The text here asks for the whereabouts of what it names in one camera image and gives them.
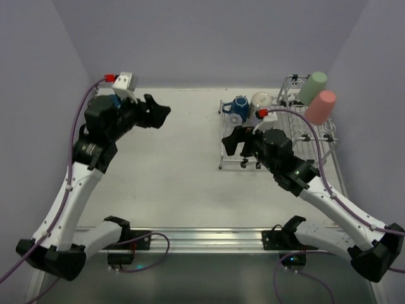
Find light blue plastic cup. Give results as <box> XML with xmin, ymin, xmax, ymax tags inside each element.
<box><xmin>109</xmin><ymin>94</ymin><xmax>122</xmax><ymax>110</ymax></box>

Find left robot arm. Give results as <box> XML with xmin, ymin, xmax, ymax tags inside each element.
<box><xmin>16</xmin><ymin>94</ymin><xmax>171</xmax><ymax>281</ymax></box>

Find clear drinking glass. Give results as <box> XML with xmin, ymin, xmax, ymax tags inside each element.
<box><xmin>223</xmin><ymin>113</ymin><xmax>243</xmax><ymax>137</ymax></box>

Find dark blue ceramic mug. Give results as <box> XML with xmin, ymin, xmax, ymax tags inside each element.
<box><xmin>221</xmin><ymin>96</ymin><xmax>249</xmax><ymax>122</ymax></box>

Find white patterned mug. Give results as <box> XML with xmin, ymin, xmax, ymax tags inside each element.
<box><xmin>249</xmin><ymin>92</ymin><xmax>273</xmax><ymax>118</ymax></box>

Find pink plastic cup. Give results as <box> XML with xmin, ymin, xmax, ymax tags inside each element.
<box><xmin>304</xmin><ymin>90</ymin><xmax>337</xmax><ymax>125</ymax></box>

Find green plastic cup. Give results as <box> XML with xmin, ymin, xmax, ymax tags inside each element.
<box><xmin>298</xmin><ymin>72</ymin><xmax>328</xmax><ymax>106</ymax></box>

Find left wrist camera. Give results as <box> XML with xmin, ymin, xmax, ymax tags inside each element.
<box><xmin>112</xmin><ymin>72</ymin><xmax>138</xmax><ymax>102</ymax></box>

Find metal wire dish rack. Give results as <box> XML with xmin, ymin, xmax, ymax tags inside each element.
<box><xmin>218</xmin><ymin>74</ymin><xmax>339</xmax><ymax>170</ymax></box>

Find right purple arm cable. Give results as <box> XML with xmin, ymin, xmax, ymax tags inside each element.
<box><xmin>258</xmin><ymin>107</ymin><xmax>405</xmax><ymax>273</ymax></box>

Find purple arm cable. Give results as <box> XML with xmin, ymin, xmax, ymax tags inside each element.
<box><xmin>258</xmin><ymin>107</ymin><xmax>405</xmax><ymax>273</ymax></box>
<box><xmin>0</xmin><ymin>74</ymin><xmax>116</xmax><ymax>282</ymax></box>

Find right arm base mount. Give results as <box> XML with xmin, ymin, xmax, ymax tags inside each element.
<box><xmin>261</xmin><ymin>215</ymin><xmax>318</xmax><ymax>272</ymax></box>

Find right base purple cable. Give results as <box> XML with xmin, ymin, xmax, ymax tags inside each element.
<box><xmin>272</xmin><ymin>253</ymin><xmax>336</xmax><ymax>304</ymax></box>

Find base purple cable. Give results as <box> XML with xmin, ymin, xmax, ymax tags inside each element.
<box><xmin>272</xmin><ymin>253</ymin><xmax>336</xmax><ymax>304</ymax></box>
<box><xmin>109</xmin><ymin>233</ymin><xmax>171</xmax><ymax>274</ymax></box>

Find aluminium mounting rail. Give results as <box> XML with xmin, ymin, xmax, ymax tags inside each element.
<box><xmin>78</xmin><ymin>226</ymin><xmax>317</xmax><ymax>254</ymax></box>

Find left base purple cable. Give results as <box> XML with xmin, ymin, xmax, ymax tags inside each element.
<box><xmin>109</xmin><ymin>233</ymin><xmax>171</xmax><ymax>274</ymax></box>

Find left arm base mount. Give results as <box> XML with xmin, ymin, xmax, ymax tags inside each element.
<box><xmin>105</xmin><ymin>216</ymin><xmax>151</xmax><ymax>270</ymax></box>

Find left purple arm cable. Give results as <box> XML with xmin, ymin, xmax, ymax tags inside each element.
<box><xmin>0</xmin><ymin>74</ymin><xmax>116</xmax><ymax>282</ymax></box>

